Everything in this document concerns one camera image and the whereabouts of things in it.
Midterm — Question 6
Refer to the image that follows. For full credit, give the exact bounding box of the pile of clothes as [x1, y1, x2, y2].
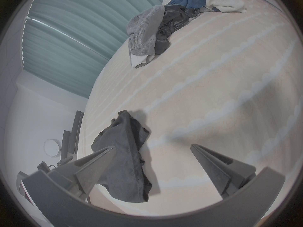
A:
[127, 0, 248, 68]

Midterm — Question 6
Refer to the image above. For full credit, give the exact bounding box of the round white mirror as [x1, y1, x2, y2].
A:
[44, 139, 60, 158]

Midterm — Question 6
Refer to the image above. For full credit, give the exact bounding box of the blue-green curtain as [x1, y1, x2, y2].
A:
[21, 18, 114, 99]
[27, 0, 176, 64]

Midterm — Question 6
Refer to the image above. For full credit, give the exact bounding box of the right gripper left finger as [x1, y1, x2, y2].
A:
[50, 146, 118, 196]

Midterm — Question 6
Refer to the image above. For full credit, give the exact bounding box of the bed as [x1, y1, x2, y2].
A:
[82, 0, 303, 215]

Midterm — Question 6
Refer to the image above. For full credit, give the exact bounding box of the black T-shirt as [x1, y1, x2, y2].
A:
[91, 110, 152, 203]

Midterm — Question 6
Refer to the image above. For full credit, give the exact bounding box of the black chest of drawers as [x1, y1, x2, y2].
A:
[71, 111, 85, 154]

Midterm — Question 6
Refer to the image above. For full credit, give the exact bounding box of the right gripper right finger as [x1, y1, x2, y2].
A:
[190, 144, 256, 198]

